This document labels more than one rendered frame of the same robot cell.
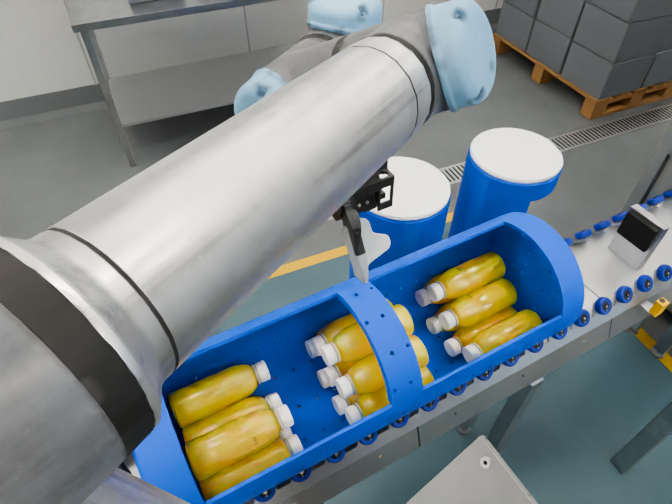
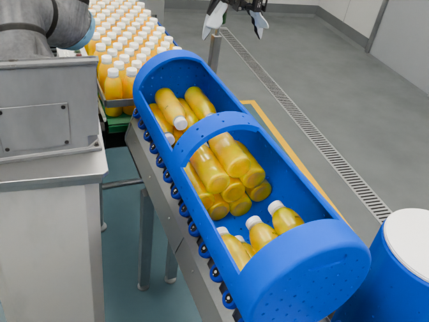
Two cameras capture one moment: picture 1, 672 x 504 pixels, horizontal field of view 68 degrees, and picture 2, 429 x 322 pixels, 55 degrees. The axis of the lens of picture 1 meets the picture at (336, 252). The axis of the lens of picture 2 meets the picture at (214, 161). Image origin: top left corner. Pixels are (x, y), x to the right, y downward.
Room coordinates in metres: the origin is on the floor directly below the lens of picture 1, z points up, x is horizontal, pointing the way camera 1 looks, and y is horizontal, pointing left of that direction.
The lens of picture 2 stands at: (0.51, -0.96, 1.76)
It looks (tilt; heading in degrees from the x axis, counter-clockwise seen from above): 36 degrees down; 90
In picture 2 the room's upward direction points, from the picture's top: 10 degrees clockwise
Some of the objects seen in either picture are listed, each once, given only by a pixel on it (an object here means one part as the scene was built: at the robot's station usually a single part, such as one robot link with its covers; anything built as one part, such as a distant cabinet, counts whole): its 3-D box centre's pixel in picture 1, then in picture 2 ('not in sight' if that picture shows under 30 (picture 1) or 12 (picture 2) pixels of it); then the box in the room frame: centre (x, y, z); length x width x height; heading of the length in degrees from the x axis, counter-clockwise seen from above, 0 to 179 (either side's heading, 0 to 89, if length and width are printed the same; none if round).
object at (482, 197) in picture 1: (484, 252); not in sight; (1.27, -0.55, 0.59); 0.28 x 0.28 x 0.88
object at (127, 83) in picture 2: not in sight; (131, 92); (0.16, 0.44, 0.98); 0.07 x 0.07 x 0.17
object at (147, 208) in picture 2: not in sight; (145, 243); (0.27, 0.29, 0.31); 0.06 x 0.06 x 0.63; 28
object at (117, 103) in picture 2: not in sight; (158, 99); (0.26, 0.45, 0.96); 0.40 x 0.01 x 0.03; 28
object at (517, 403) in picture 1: (506, 422); not in sight; (0.74, -0.58, 0.31); 0.06 x 0.06 x 0.63; 28
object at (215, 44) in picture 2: not in sight; (202, 135); (0.43, 0.89, 0.55); 0.04 x 0.04 x 1.10; 28
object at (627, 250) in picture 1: (634, 238); not in sight; (0.93, -0.79, 1.00); 0.10 x 0.04 x 0.15; 28
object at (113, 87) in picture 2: not in sight; (113, 94); (0.10, 0.40, 0.98); 0.07 x 0.07 x 0.17
